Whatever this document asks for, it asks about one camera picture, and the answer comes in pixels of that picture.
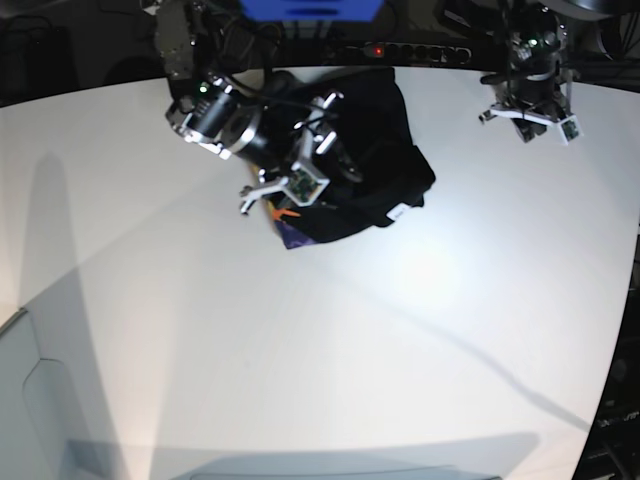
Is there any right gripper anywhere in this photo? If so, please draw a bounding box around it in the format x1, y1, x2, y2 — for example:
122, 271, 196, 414
237, 89, 364, 215

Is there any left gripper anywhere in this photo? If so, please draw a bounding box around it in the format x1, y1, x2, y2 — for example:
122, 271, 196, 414
478, 71, 575, 143

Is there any black T-shirt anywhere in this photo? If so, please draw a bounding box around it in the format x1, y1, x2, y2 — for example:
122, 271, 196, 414
258, 67, 436, 250

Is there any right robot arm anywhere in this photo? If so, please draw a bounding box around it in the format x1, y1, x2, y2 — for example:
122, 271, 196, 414
143, 1, 364, 214

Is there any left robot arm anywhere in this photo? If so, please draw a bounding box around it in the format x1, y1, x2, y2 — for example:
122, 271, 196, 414
479, 1, 583, 145

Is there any black power strip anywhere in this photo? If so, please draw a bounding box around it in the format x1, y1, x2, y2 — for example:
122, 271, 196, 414
350, 42, 472, 66

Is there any blue box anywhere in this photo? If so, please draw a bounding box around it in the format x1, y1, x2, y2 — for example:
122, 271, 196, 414
241, 0, 384, 22

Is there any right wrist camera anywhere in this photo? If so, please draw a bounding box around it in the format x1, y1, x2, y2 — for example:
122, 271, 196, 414
284, 169, 329, 207

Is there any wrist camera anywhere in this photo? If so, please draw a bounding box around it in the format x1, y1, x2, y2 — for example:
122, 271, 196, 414
284, 169, 329, 207
558, 115, 584, 145

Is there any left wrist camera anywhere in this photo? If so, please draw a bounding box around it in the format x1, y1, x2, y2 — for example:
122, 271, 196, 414
558, 115, 584, 145

